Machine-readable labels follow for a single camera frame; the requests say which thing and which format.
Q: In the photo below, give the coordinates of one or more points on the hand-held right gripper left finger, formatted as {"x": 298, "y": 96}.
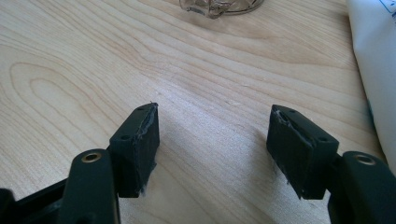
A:
{"x": 134, "y": 155}

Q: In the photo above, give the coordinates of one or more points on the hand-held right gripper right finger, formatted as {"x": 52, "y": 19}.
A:
{"x": 299, "y": 155}

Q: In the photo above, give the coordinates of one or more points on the white sheet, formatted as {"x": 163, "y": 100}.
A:
{"x": 377, "y": 71}

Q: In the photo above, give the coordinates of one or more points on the clear glass container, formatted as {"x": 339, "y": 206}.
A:
{"x": 219, "y": 7}

